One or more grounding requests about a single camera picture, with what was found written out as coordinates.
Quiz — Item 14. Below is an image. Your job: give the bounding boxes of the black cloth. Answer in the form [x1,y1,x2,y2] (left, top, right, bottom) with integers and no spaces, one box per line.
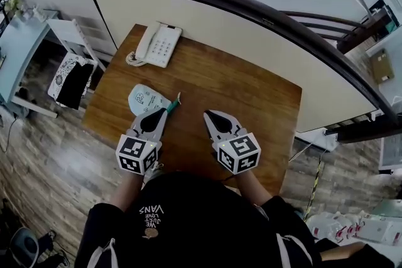
[56,62,95,110]

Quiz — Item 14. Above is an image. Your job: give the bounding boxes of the white plastic bags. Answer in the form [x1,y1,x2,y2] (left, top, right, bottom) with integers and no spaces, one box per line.
[309,212,399,245]

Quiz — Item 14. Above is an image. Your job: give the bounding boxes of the person's right forearm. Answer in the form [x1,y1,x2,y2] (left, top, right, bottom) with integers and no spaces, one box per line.
[235,171,273,206]

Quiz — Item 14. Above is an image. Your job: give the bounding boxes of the white wooden chair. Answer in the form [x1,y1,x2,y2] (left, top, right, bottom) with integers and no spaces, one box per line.
[46,18,112,110]

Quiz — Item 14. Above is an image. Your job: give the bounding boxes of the yellow black striped tape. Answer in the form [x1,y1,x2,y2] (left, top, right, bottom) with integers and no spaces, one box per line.
[303,155,323,220]

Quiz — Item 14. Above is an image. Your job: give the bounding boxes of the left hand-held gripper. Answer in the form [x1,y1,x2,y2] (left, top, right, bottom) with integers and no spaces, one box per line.
[115,108,168,175]

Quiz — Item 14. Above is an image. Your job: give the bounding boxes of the brown cardboard box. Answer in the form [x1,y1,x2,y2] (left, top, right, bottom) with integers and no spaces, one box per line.
[370,48,396,85]

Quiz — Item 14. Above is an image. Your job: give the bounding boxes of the light blue pencil pouch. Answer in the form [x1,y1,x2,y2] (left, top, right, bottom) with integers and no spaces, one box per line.
[128,83,182,119]

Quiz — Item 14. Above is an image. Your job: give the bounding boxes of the person's left forearm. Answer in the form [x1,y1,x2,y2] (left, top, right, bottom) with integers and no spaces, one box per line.
[109,171,145,213]

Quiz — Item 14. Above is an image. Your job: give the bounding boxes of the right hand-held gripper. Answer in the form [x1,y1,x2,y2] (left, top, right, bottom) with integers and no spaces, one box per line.
[203,109,261,174]

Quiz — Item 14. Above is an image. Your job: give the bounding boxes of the light blue desk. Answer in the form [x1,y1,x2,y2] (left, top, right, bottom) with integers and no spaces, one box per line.
[0,9,60,119]

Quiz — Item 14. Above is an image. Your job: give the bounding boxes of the white corded telephone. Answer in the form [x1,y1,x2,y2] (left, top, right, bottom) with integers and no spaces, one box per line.
[125,21,183,68]

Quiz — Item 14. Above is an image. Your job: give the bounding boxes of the patterned white seat cushion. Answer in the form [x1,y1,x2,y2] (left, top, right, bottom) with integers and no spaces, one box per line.
[47,52,98,109]

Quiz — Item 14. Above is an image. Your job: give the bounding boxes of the cream partition panel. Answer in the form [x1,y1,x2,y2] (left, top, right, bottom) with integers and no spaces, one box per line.
[89,0,378,134]

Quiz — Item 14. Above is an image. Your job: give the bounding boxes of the person's black printed shirt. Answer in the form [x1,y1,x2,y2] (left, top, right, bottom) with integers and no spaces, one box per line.
[75,171,323,268]

